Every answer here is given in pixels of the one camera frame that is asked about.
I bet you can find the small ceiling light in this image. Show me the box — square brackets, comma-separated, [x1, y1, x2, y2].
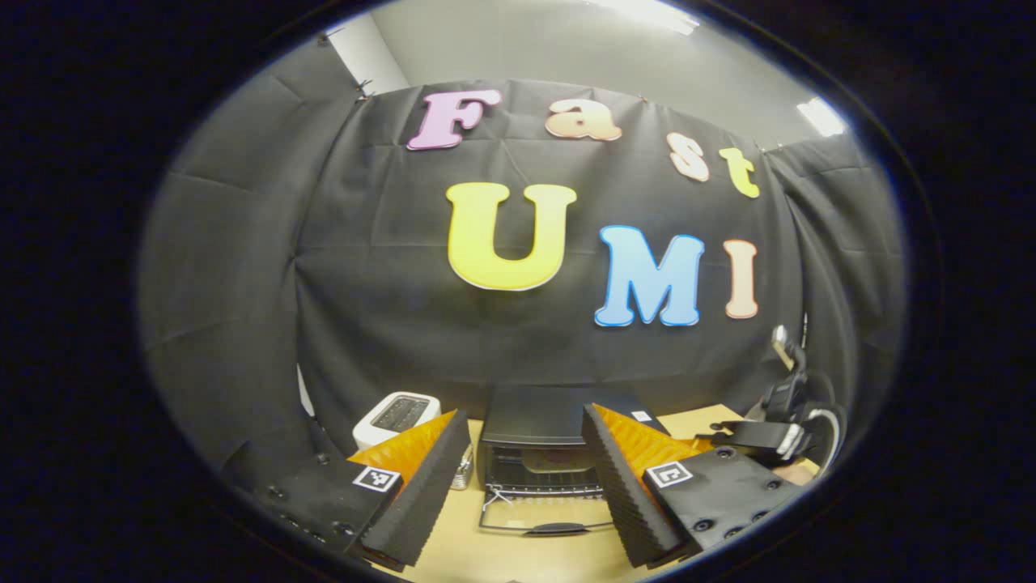
[796, 97, 847, 138]

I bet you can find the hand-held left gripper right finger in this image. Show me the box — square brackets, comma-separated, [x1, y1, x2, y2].
[580, 403, 804, 569]

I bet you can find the black electric oven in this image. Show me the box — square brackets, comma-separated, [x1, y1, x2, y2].
[452, 385, 673, 538]

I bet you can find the white toaster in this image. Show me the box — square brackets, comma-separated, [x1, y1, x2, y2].
[353, 392, 443, 451]

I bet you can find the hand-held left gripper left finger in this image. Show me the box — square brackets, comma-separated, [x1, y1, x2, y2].
[253, 409, 473, 569]

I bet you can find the black backdrop cloth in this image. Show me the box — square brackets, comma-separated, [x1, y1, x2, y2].
[138, 36, 907, 479]

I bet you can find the cream square plate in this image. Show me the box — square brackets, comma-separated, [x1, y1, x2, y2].
[521, 449, 597, 475]

